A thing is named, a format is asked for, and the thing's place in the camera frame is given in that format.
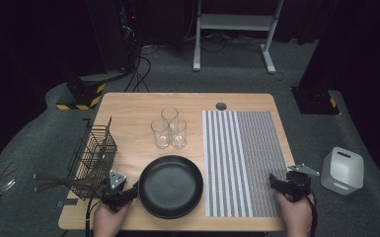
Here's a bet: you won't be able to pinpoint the brown handled utensil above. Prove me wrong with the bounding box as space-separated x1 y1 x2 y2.
34 184 80 194
34 173 95 186

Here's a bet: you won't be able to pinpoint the white metal stand frame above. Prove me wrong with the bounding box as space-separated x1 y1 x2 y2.
191 0 285 75

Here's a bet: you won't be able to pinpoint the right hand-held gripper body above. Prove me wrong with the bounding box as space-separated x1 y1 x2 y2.
285 163 321 202

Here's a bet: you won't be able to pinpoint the person's left hand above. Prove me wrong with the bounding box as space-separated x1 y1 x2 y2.
93 199 133 237

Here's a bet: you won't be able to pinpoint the black wire cutlery basket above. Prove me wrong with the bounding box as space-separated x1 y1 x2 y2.
67 116 118 201

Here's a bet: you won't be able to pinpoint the clear drinking glass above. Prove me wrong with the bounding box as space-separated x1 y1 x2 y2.
168 118 188 149
150 118 171 149
160 107 180 128

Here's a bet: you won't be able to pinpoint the white box-shaped device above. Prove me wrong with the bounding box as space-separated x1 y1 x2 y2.
320 146 365 197

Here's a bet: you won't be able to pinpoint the black pillar stand base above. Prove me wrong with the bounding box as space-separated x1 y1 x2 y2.
290 86 342 116

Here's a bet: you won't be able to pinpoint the cables under white stand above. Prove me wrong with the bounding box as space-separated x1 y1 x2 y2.
184 31 265 53

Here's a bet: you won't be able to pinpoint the black floor cables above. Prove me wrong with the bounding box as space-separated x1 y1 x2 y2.
122 45 152 94

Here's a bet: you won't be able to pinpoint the black equipment rack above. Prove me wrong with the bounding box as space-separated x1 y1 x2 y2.
85 0 140 74

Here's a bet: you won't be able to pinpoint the grey striped placemat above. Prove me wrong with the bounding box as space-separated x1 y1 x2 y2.
201 110 289 218

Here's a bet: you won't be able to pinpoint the black yellow striped stand base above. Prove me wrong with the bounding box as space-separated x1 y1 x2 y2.
56 72 107 112

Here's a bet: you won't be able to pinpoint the grey tape strip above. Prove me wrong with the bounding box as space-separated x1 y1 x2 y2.
56 197 79 209

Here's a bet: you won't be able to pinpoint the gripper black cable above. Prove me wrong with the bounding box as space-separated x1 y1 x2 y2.
305 194 319 237
84 179 110 237

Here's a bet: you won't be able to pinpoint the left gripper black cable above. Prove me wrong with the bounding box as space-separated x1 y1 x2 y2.
84 179 110 237

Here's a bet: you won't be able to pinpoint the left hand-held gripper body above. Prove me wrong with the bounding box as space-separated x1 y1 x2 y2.
102 170 131 212

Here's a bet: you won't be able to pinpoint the person's right hand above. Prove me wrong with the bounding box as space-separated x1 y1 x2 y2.
274 192 316 237

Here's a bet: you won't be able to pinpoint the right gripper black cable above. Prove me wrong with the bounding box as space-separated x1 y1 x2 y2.
305 194 319 237

